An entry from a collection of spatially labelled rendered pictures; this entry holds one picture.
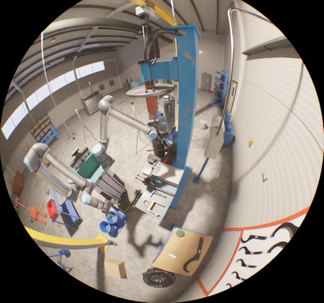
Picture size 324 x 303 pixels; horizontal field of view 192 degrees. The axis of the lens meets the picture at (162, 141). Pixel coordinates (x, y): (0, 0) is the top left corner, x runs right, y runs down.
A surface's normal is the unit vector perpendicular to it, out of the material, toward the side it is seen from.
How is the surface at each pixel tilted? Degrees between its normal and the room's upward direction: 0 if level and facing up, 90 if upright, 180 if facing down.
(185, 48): 90
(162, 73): 90
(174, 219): 0
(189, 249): 0
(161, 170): 0
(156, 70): 90
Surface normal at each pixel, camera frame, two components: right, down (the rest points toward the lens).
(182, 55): -0.44, 0.64
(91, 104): 0.85, 0.32
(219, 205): -0.07, -0.72
